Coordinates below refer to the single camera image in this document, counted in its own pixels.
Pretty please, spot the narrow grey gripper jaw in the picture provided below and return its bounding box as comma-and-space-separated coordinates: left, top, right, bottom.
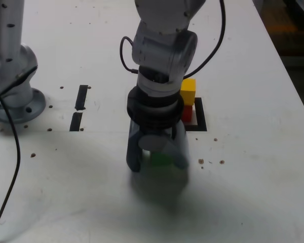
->
126, 126, 144, 173

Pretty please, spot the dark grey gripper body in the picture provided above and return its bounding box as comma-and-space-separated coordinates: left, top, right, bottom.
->
129, 120, 186, 139

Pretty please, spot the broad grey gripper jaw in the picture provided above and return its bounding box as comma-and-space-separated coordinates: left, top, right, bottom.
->
138, 123, 191, 170

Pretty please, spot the green cube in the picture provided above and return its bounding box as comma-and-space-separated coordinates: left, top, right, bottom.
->
149, 151, 177, 168

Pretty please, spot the red cube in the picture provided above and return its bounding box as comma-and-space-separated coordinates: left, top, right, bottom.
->
181, 105, 193, 122

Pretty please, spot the yellow cube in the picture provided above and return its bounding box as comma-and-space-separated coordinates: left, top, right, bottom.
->
180, 78, 197, 106

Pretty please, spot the black tape square outline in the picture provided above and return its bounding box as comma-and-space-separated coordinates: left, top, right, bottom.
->
184, 97, 208, 132

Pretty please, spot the black tape strip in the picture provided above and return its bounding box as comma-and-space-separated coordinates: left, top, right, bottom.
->
69, 85, 89, 132

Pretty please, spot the grey metal bar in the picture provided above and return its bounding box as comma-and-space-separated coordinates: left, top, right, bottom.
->
282, 55, 304, 68

